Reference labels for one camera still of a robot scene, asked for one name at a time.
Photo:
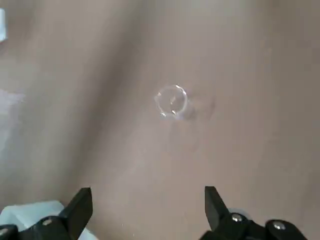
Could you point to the white translucent plastic box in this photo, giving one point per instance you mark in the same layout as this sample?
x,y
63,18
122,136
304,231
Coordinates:
x,y
30,210

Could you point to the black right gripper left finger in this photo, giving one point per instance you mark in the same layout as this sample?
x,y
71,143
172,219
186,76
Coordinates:
x,y
50,227

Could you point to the white test tube rack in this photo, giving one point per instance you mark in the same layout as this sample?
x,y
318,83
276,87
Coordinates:
x,y
3,25

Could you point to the small glass beaker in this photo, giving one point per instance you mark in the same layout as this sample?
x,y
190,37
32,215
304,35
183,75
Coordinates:
x,y
172,101

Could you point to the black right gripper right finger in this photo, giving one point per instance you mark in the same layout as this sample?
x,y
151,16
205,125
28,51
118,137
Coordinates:
x,y
232,227

